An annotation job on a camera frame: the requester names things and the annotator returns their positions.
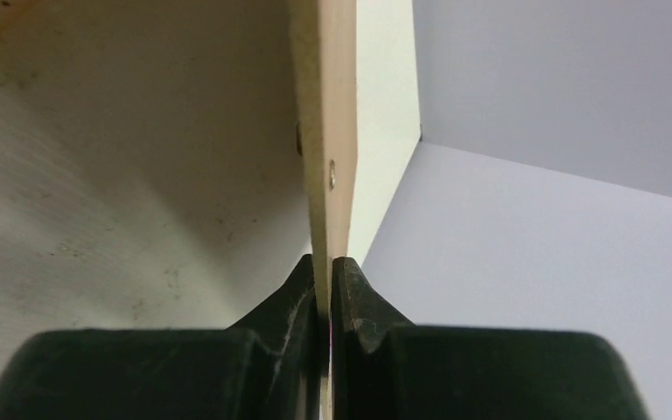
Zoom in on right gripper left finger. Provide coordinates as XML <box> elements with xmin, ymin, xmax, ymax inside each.
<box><xmin>0</xmin><ymin>255</ymin><xmax>320</xmax><ymax>419</ymax></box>

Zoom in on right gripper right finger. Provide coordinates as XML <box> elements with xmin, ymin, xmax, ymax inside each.
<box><xmin>332</xmin><ymin>257</ymin><xmax>648</xmax><ymax>419</ymax></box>

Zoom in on brown cardboard backing board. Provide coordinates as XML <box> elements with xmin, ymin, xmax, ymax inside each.
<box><xmin>288</xmin><ymin>0</ymin><xmax>358</xmax><ymax>419</ymax></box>

